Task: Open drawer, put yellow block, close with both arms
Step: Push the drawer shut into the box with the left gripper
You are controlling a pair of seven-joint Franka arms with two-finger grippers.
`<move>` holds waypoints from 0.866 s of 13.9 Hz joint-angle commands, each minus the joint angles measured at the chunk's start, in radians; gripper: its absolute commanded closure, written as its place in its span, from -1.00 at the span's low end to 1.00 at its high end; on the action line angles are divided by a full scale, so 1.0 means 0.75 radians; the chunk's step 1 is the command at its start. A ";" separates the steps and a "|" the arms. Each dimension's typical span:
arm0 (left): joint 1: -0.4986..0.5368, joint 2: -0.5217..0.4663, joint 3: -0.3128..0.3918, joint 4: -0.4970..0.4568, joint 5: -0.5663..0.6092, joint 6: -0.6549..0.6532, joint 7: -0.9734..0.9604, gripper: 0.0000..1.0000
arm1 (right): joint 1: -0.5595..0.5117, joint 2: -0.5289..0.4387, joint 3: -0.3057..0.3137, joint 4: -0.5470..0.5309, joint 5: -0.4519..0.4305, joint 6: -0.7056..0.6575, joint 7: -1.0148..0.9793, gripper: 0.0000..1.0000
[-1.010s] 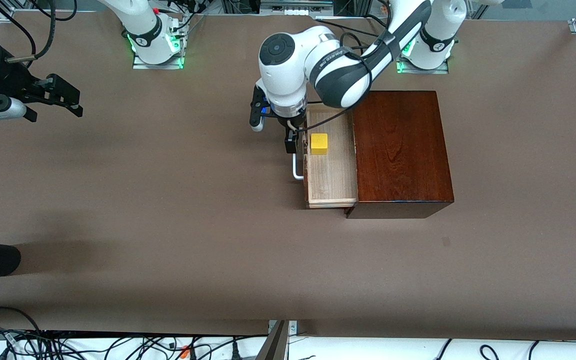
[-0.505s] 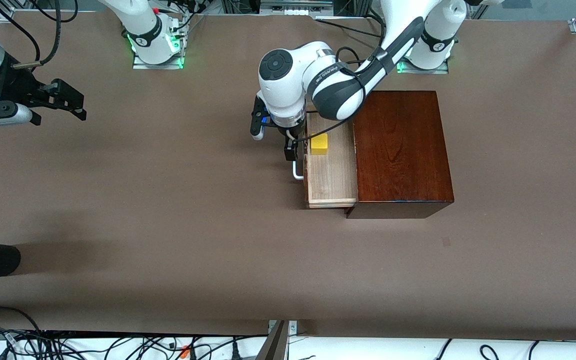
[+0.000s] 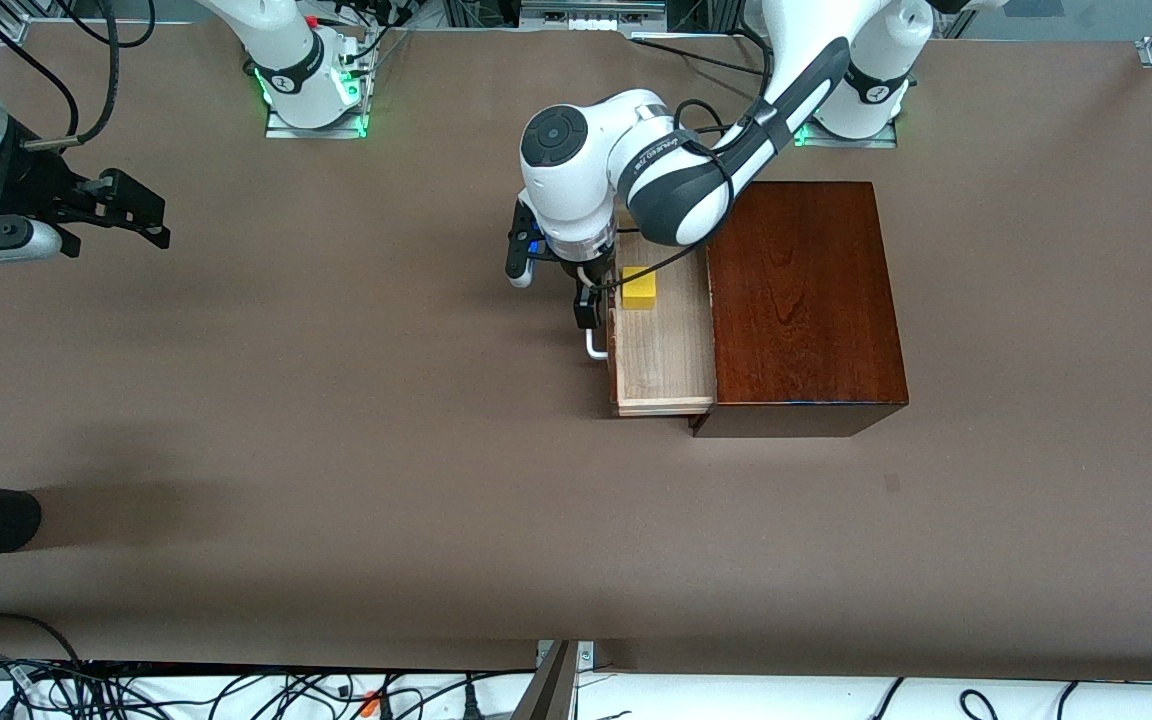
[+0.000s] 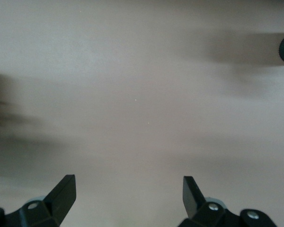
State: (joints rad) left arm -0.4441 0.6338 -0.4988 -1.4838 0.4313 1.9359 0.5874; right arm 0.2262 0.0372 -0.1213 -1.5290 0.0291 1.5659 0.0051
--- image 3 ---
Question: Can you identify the tangled black cable bundle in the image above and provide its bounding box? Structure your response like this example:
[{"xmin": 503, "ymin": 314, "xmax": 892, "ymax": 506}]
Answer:
[{"xmin": 0, "ymin": 612, "xmax": 537, "ymax": 720}]

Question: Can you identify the yellow block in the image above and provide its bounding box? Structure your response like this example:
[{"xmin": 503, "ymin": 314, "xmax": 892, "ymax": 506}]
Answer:
[{"xmin": 621, "ymin": 266, "xmax": 659, "ymax": 311}]

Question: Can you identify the black cable on table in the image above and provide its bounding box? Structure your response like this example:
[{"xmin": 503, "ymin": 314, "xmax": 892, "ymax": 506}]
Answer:
[{"xmin": 631, "ymin": 38, "xmax": 767, "ymax": 77}]

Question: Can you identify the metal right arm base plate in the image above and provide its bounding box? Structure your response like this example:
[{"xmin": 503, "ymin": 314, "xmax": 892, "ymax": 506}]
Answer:
[{"xmin": 264, "ymin": 30, "xmax": 370, "ymax": 139}]

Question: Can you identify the white power strip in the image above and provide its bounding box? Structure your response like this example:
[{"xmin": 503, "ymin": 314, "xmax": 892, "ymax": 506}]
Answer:
[{"xmin": 519, "ymin": 0, "xmax": 669, "ymax": 33}]

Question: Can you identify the dark brown wooden cabinet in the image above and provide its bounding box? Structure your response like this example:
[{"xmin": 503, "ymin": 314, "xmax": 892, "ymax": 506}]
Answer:
[{"xmin": 691, "ymin": 180, "xmax": 910, "ymax": 439}]

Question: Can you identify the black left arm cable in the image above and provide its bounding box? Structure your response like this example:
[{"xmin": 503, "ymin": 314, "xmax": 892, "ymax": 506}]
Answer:
[{"xmin": 581, "ymin": 30, "xmax": 777, "ymax": 296}]

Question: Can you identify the wooden drawer with white handle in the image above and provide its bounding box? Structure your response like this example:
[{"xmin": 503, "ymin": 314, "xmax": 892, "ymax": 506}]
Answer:
[{"xmin": 585, "ymin": 225, "xmax": 717, "ymax": 418}]

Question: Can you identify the aluminium profile post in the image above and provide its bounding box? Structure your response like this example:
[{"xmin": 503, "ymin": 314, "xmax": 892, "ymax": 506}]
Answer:
[{"xmin": 513, "ymin": 640, "xmax": 597, "ymax": 720}]

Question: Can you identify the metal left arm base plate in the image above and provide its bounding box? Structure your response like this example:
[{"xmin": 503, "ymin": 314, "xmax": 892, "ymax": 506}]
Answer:
[{"xmin": 801, "ymin": 120, "xmax": 900, "ymax": 149}]

